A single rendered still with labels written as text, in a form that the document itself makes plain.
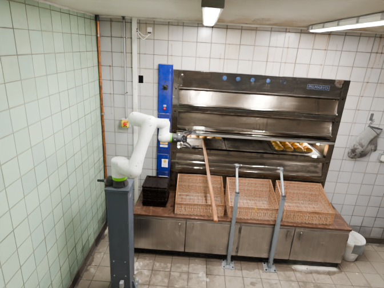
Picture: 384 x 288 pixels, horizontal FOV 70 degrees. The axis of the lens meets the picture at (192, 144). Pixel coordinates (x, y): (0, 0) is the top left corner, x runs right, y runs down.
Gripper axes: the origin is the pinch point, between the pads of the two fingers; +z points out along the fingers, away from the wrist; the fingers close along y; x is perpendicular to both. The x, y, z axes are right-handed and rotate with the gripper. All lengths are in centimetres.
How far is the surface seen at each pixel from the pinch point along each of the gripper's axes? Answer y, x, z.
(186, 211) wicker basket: 87, -5, -8
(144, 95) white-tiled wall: -30, -55, -65
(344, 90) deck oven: -51, -56, 157
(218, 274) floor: 149, 18, 32
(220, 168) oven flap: 53, -53, 29
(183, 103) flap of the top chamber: -25, -53, -20
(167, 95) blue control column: -32, -52, -38
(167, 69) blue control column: -61, -52, -39
